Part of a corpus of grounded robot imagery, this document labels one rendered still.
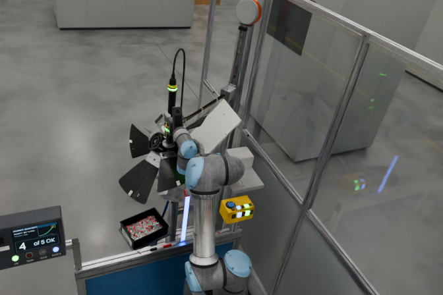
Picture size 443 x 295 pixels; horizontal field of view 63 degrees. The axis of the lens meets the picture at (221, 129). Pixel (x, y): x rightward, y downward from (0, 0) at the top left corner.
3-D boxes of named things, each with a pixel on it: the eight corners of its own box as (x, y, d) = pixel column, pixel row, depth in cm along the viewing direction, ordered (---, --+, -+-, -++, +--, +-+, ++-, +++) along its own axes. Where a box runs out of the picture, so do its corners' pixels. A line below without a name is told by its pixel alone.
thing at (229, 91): (227, 93, 250) (229, 83, 245) (235, 97, 247) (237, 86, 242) (219, 99, 242) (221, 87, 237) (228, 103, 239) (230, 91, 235)
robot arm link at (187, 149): (181, 161, 167) (183, 147, 163) (175, 147, 175) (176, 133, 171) (197, 159, 170) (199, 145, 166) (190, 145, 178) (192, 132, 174)
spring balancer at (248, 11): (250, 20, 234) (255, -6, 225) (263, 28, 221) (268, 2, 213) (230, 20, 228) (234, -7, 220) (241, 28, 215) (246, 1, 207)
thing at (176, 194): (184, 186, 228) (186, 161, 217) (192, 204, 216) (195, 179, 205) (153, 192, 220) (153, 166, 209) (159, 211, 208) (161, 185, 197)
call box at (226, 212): (244, 207, 208) (246, 194, 202) (252, 220, 200) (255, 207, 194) (218, 213, 201) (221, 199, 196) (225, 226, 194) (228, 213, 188)
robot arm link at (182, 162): (200, 174, 178) (202, 157, 172) (177, 176, 175) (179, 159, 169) (196, 164, 184) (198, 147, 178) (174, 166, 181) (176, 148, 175)
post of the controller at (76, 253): (82, 264, 176) (78, 238, 165) (82, 269, 174) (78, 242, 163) (75, 266, 175) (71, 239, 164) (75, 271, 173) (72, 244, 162)
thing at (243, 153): (242, 155, 268) (244, 143, 262) (252, 168, 256) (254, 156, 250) (221, 158, 261) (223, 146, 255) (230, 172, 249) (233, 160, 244)
